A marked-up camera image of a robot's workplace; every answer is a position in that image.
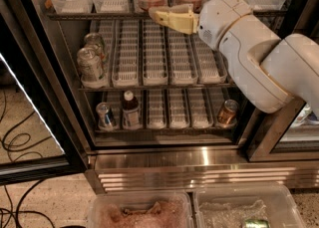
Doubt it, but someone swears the green can in bin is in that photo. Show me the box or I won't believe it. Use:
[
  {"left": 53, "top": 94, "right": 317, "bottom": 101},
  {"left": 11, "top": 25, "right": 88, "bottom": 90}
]
[{"left": 242, "top": 219, "right": 270, "bottom": 228}]

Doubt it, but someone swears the right clear plastic bin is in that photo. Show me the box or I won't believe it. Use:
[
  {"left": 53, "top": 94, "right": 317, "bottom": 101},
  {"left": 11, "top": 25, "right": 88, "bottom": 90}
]
[{"left": 193, "top": 183, "right": 306, "bottom": 228}]

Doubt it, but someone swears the left clear plastic bin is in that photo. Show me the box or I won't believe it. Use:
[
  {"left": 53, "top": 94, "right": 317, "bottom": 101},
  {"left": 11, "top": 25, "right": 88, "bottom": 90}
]
[{"left": 87, "top": 190, "right": 193, "bottom": 228}]

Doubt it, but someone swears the stainless steel fridge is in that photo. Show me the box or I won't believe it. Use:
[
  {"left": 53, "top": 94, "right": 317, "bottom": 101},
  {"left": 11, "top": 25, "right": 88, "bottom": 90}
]
[{"left": 0, "top": 0, "right": 319, "bottom": 194}]

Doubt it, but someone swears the rear silver can middle shelf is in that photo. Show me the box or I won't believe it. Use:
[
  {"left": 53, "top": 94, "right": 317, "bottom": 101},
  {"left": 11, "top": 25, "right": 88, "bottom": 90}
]
[{"left": 84, "top": 32, "right": 108, "bottom": 69}]

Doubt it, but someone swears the brown bottle white cap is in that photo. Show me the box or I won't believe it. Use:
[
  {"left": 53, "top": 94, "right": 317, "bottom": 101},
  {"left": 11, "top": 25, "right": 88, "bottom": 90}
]
[{"left": 122, "top": 91, "right": 140, "bottom": 128}]

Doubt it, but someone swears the clear plastic bin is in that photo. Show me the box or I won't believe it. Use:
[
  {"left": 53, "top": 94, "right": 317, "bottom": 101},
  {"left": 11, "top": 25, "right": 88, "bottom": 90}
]
[
  {"left": 193, "top": 183, "right": 306, "bottom": 228},
  {"left": 87, "top": 190, "right": 193, "bottom": 228}
]

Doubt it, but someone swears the blue silver can bottom shelf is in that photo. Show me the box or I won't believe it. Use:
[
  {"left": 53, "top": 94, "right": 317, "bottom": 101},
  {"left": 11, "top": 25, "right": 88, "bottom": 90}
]
[{"left": 96, "top": 103, "right": 117, "bottom": 130}]

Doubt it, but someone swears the black floor cable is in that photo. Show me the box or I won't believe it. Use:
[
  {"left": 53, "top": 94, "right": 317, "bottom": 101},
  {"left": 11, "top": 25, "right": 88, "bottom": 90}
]
[{"left": 0, "top": 89, "right": 57, "bottom": 228}]

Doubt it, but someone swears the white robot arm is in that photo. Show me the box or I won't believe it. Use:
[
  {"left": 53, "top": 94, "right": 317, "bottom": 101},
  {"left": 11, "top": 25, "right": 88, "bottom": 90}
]
[{"left": 149, "top": 0, "right": 319, "bottom": 116}]

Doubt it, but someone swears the front silver can middle shelf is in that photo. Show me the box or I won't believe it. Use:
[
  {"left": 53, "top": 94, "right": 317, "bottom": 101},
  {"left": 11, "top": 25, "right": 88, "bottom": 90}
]
[{"left": 77, "top": 47, "right": 105, "bottom": 82}]

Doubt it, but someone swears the open glass fridge door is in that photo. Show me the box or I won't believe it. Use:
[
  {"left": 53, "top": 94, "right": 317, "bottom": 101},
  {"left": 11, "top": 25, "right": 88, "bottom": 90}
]
[{"left": 0, "top": 0, "right": 87, "bottom": 185}]

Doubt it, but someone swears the orange can bottom shelf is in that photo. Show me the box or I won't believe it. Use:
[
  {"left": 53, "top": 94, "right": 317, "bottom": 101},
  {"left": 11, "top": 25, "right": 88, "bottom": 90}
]
[{"left": 217, "top": 100, "right": 239, "bottom": 126}]

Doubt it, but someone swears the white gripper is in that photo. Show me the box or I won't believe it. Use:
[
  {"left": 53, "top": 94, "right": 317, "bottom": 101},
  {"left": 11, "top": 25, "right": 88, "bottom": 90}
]
[{"left": 149, "top": 0, "right": 252, "bottom": 50}]

